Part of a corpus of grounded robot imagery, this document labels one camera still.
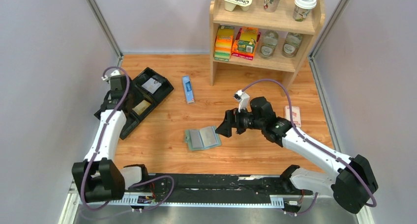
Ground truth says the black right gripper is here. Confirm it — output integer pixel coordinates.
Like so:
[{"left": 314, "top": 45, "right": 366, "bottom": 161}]
[{"left": 215, "top": 105, "right": 264, "bottom": 138}]

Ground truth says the teal card holder wallet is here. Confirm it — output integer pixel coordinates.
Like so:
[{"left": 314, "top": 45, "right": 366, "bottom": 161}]
[{"left": 184, "top": 126, "right": 222, "bottom": 151}]

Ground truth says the gold card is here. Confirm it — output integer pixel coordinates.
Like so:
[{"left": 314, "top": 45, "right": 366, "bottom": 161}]
[{"left": 132, "top": 100, "right": 151, "bottom": 116}]

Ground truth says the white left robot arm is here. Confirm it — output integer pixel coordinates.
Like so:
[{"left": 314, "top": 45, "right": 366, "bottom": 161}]
[{"left": 71, "top": 75, "right": 150, "bottom": 204}]

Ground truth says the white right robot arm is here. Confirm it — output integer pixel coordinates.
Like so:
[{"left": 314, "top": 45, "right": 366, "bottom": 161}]
[{"left": 215, "top": 97, "right": 378, "bottom": 214}]

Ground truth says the silver card in tray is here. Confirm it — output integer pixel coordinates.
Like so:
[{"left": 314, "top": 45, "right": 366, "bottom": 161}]
[{"left": 142, "top": 78, "right": 162, "bottom": 94}]

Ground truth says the black compartment tray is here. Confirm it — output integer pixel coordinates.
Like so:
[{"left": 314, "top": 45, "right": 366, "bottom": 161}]
[{"left": 94, "top": 67, "right": 174, "bottom": 140}]

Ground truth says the white Kamenoko sponge pack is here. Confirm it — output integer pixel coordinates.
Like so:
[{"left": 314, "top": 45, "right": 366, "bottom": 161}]
[{"left": 284, "top": 105, "right": 301, "bottom": 128}]

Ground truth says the blue slim box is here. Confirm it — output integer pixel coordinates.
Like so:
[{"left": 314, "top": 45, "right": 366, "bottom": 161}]
[{"left": 182, "top": 75, "right": 195, "bottom": 104}]

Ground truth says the green sponge pack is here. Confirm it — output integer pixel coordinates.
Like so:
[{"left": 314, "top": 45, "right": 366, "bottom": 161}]
[{"left": 214, "top": 25, "right": 235, "bottom": 61}]

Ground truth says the orange pink sponge pack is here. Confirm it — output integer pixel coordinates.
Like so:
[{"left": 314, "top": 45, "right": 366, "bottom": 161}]
[{"left": 232, "top": 27, "right": 261, "bottom": 60}]

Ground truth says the glass jar left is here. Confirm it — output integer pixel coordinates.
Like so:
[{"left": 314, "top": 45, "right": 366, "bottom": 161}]
[{"left": 259, "top": 30, "right": 279, "bottom": 59}]

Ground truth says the glass jar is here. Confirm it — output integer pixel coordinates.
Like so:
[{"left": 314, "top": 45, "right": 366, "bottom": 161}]
[
  {"left": 259, "top": 30, "right": 279, "bottom": 59},
  {"left": 282, "top": 32, "right": 303, "bottom": 57}
]

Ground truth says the glass jar right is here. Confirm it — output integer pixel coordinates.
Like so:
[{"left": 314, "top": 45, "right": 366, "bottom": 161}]
[{"left": 282, "top": 32, "right": 303, "bottom": 57}]

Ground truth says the wooden shelf unit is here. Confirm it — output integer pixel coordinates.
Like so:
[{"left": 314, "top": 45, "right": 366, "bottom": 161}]
[{"left": 209, "top": 0, "right": 326, "bottom": 89}]

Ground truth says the paper coffee cup right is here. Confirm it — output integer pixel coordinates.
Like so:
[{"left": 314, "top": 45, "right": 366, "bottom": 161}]
[{"left": 293, "top": 0, "right": 317, "bottom": 22}]

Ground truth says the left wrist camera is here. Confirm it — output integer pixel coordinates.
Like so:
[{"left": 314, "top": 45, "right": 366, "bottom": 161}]
[{"left": 101, "top": 70, "right": 123, "bottom": 82}]

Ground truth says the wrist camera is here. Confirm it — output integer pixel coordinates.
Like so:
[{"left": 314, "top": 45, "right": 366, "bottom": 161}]
[
  {"left": 233, "top": 89, "right": 250, "bottom": 112},
  {"left": 101, "top": 70, "right": 123, "bottom": 82}
]

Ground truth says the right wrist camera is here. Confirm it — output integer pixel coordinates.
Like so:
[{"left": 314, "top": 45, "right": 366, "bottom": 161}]
[{"left": 233, "top": 89, "right": 250, "bottom": 112}]

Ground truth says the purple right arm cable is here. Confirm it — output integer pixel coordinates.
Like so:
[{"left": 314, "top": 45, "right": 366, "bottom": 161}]
[{"left": 241, "top": 79, "right": 378, "bottom": 216}]

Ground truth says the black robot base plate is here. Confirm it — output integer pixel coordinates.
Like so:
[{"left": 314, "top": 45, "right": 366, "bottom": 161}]
[{"left": 129, "top": 173, "right": 312, "bottom": 204}]

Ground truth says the aluminium frame rail left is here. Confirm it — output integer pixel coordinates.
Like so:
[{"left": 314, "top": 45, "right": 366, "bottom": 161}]
[{"left": 80, "top": 0, "right": 124, "bottom": 173}]

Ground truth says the aluminium frame rail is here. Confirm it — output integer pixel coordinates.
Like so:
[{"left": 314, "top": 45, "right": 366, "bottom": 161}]
[
  {"left": 308, "top": 0, "right": 350, "bottom": 152},
  {"left": 80, "top": 0, "right": 124, "bottom": 173}
]

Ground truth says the aluminium frame rail right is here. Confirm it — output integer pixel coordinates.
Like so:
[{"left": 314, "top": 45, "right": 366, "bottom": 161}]
[{"left": 308, "top": 0, "right": 350, "bottom": 152}]

